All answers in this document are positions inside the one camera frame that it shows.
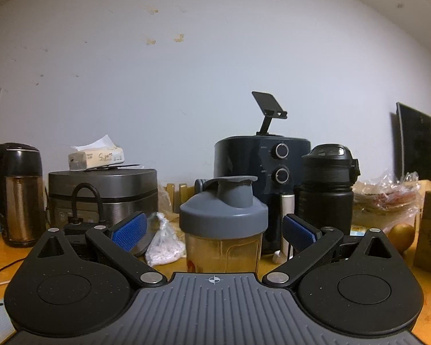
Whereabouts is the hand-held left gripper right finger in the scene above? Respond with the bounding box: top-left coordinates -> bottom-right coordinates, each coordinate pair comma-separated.
262,214 -> 400,290

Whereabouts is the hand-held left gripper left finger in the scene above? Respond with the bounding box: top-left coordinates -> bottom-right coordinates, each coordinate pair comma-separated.
32,211 -> 168,290

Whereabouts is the clear shaker bottle grey lid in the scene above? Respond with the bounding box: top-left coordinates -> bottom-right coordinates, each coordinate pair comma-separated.
179,176 -> 269,274

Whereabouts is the white plastic bag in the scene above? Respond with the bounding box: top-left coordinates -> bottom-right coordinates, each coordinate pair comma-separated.
144,212 -> 186,267

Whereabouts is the silver rice cooker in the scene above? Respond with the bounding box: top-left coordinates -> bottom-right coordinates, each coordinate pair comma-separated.
48,168 -> 159,231

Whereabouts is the black portable air pump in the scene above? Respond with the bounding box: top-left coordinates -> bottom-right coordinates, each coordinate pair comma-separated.
64,183 -> 105,260

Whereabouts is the black gradient water bottle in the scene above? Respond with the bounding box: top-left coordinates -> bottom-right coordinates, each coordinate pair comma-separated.
294,143 -> 360,237

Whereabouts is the wooden chair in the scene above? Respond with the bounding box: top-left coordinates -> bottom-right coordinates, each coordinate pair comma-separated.
165,182 -> 199,213

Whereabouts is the tissue pack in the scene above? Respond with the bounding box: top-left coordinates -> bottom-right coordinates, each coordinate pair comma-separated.
68,134 -> 126,170

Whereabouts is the dark blue air fryer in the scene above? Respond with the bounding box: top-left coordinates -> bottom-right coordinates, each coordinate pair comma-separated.
214,135 -> 313,254

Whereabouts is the clear plastic food bag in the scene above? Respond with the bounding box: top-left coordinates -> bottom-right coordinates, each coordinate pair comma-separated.
351,174 -> 423,229

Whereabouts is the black copper electric kettle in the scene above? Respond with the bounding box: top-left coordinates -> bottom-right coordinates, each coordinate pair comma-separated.
0,143 -> 46,248

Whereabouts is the black phone stand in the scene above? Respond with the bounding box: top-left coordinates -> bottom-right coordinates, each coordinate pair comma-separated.
251,91 -> 287,137

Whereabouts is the black television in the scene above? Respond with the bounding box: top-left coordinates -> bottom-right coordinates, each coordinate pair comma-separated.
396,102 -> 431,183

